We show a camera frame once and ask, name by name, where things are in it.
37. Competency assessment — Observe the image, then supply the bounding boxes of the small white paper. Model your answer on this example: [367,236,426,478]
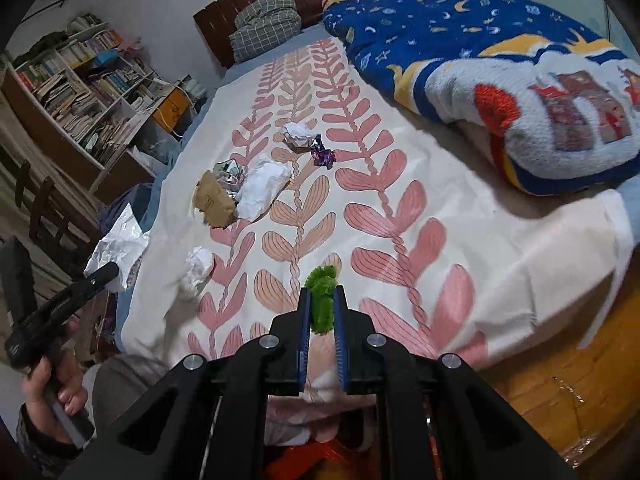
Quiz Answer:
[281,122,323,150]

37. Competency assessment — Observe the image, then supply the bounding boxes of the green fuzzy scrap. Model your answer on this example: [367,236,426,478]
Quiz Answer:
[305,266,342,335]

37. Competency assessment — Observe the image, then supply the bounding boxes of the grey cloth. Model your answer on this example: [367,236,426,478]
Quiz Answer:
[92,354,176,441]

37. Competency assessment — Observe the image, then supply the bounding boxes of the purple wrapper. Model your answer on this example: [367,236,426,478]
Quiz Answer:
[309,134,335,167]

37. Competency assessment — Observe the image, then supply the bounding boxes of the person's left hand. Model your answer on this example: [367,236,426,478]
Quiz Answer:
[22,319,92,431]

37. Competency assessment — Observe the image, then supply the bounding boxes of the large white paper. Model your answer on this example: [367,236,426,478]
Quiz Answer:
[235,156,293,222]

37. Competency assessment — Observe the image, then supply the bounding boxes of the rows of books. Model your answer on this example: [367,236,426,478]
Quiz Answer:
[15,15,166,161]

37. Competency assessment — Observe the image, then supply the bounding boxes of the white green printed packet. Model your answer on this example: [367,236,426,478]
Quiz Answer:
[212,159,246,191]

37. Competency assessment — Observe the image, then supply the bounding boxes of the dark blue cloth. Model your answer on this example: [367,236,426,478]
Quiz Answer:
[97,182,161,241]

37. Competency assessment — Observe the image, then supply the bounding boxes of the white bookshelf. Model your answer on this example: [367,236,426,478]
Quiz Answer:
[0,15,201,201]

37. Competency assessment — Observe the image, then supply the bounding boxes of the brown cardboard piece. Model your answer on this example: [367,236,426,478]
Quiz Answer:
[192,170,238,228]

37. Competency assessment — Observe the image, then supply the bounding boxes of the orange box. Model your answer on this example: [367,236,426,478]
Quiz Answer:
[152,87,193,136]

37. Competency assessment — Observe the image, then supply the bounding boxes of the white tissue ball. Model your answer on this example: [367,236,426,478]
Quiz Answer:
[181,246,216,301]

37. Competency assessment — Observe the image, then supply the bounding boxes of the blue star-printed blanket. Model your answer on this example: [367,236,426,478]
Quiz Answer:
[322,0,640,196]

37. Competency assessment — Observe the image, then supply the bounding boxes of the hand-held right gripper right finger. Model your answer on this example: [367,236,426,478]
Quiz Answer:
[332,284,581,480]

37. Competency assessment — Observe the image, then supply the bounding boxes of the clear plastic film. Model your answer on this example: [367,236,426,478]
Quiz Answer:
[550,375,601,461]

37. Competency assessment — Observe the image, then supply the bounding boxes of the person's left forearm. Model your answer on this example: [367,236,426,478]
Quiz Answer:
[15,404,96,480]

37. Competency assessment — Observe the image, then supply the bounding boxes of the pink cloth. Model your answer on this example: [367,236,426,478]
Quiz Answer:
[265,335,381,446]

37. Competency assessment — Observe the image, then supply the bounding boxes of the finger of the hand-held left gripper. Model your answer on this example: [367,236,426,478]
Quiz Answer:
[55,262,122,313]

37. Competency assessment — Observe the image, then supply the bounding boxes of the leaf-printed cream bed sheet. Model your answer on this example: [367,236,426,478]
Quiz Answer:
[117,35,636,376]

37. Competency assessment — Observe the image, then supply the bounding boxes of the white plastic bag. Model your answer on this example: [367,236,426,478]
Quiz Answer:
[84,204,151,293]

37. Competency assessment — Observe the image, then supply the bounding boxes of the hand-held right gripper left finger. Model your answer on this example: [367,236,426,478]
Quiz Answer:
[60,285,313,480]

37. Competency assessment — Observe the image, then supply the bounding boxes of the red plastic basket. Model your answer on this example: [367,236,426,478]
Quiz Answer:
[265,437,381,480]

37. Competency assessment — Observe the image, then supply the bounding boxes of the dark wooden chair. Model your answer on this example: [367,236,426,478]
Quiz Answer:
[0,145,101,281]

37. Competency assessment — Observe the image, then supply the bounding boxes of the grey checked pillow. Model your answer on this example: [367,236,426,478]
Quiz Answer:
[235,0,301,28]
[229,10,303,63]

